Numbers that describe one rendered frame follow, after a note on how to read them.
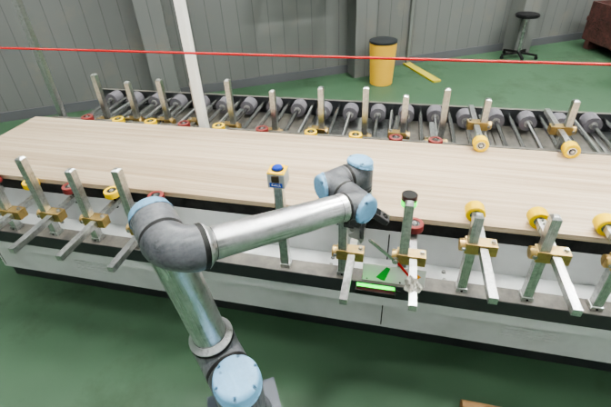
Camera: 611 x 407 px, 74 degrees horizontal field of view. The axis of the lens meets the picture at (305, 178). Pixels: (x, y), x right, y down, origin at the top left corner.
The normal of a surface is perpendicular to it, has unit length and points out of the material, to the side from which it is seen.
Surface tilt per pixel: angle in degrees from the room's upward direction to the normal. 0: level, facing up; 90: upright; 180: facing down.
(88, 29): 90
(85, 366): 0
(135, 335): 0
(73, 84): 90
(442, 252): 90
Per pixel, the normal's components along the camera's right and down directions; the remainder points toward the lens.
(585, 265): -0.22, 0.54
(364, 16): 0.29, 0.52
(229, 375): 0.00, -0.79
